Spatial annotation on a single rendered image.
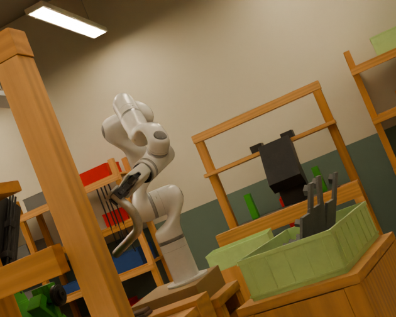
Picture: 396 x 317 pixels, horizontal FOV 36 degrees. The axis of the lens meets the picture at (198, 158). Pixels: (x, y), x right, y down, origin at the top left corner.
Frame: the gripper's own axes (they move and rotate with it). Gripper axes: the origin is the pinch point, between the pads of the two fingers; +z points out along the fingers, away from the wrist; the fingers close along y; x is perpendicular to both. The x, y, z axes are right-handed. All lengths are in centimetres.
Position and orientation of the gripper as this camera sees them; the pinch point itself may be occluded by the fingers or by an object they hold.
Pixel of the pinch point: (118, 196)
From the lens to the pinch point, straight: 203.9
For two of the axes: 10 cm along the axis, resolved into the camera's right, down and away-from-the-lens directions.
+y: 4.5, -6.1, -6.5
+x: 7.7, 6.3, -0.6
